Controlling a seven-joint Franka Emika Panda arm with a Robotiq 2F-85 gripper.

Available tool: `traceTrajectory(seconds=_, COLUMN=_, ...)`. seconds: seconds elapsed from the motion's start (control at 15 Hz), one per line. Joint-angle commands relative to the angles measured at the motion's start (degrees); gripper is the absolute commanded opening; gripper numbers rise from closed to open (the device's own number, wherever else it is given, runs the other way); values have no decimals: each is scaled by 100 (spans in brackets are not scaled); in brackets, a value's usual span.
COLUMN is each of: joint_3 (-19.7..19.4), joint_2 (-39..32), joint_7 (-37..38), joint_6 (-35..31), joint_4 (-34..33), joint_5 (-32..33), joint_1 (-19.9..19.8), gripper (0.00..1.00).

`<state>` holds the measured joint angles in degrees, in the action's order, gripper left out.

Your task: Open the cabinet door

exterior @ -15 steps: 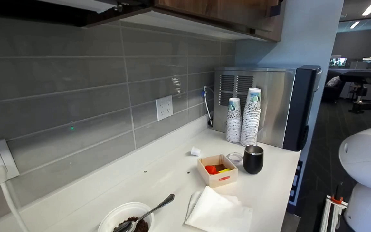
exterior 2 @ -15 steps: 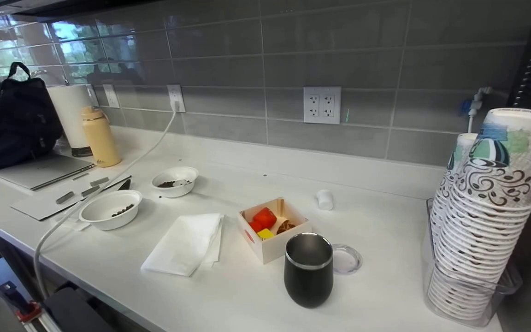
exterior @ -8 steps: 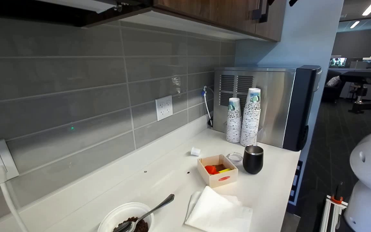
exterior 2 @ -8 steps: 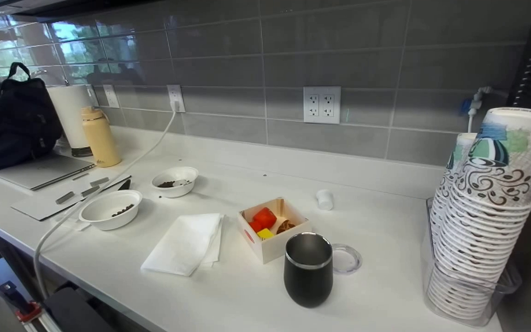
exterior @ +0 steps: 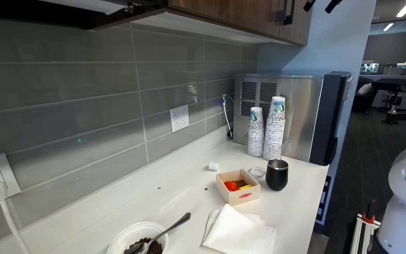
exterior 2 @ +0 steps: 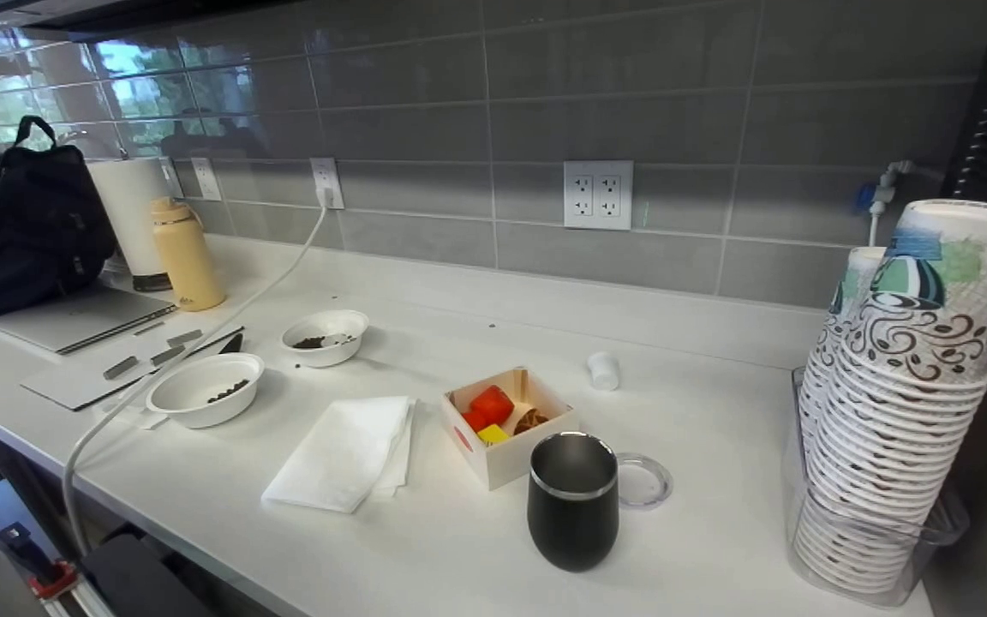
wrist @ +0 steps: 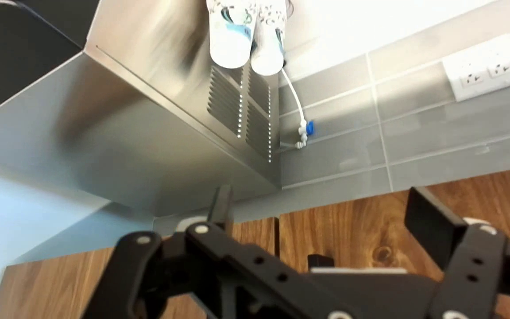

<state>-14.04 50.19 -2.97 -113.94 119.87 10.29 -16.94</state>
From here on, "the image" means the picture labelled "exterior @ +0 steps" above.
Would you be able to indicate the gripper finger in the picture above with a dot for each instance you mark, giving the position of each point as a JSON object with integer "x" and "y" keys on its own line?
{"x": 309, "y": 5}
{"x": 332, "y": 5}

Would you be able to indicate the narrow wooden cabinet door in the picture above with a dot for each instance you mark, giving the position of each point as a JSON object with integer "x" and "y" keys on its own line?
{"x": 300, "y": 24}

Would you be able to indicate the wide wooden cabinet door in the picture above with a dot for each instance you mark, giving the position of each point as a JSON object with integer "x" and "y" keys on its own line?
{"x": 231, "y": 12}

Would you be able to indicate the short ceiling light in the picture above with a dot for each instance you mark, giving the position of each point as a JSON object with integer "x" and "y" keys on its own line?
{"x": 388, "y": 27}

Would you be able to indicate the monitor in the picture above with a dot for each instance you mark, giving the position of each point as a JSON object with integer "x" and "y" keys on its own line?
{"x": 370, "y": 68}

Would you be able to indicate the dark sofa with cushion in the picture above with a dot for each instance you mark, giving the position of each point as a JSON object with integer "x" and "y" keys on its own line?
{"x": 363, "y": 98}

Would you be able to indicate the black desk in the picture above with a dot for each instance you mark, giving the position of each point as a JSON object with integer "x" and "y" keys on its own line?
{"x": 397, "y": 85}

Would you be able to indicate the stainless steel ice machine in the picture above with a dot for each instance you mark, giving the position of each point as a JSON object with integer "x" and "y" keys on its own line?
{"x": 301, "y": 113}

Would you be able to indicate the tall stack of paper cups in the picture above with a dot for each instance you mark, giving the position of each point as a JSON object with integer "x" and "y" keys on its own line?
{"x": 274, "y": 134}

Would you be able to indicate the short stack of paper cups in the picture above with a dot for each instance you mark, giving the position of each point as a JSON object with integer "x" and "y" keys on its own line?
{"x": 256, "y": 134}

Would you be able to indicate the clear plastic lid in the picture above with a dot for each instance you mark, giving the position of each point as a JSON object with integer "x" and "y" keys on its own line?
{"x": 257, "y": 172}

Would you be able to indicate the black steel tumbler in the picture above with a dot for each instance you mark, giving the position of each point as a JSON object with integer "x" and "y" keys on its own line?
{"x": 277, "y": 178}

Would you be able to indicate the small white creamer cup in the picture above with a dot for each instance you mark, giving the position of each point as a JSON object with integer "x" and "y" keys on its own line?
{"x": 214, "y": 165}

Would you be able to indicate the brown toy piece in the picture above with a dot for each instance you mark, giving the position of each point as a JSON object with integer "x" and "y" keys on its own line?
{"x": 241, "y": 182}

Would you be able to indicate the yellow toy piece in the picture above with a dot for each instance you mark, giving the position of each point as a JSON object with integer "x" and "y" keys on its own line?
{"x": 246, "y": 186}

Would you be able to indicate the orange toy piece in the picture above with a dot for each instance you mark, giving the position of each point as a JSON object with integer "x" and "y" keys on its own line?
{"x": 230, "y": 186}

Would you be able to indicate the small wooden box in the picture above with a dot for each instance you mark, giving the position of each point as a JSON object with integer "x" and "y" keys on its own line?
{"x": 240, "y": 198}

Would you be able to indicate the orange clamp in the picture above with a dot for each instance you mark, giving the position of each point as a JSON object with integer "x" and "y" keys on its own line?
{"x": 368, "y": 218}

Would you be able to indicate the white paper napkin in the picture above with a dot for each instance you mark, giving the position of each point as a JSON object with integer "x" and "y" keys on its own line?
{"x": 240, "y": 233}

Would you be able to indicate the metal spoon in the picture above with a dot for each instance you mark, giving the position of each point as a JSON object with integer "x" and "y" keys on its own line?
{"x": 173, "y": 225}

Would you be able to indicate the heap of brown beans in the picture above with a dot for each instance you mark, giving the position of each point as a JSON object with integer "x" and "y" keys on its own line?
{"x": 155, "y": 247}

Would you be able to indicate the white plastic bowl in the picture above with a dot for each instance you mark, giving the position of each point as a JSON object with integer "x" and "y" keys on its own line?
{"x": 129, "y": 234}

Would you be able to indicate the wooden wall cabinet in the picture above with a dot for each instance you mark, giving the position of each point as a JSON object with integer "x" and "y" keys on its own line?
{"x": 231, "y": 14}

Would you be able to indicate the white double wall socket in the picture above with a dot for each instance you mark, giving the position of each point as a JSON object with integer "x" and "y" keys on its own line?
{"x": 179, "y": 118}

